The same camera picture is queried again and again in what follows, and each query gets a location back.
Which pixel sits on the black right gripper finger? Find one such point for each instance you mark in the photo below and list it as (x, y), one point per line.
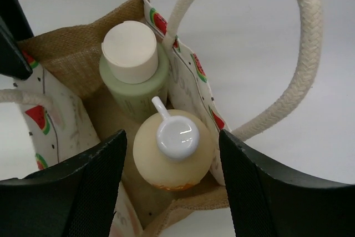
(268, 198)
(14, 28)
(76, 197)

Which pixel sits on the burlap canvas bag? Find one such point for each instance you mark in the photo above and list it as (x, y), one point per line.
(71, 54)

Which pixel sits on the cream pump lotion bottle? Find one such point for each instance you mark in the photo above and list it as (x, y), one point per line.
(173, 149)

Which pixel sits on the white-capped pale green bottle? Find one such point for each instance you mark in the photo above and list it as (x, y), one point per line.
(135, 68)

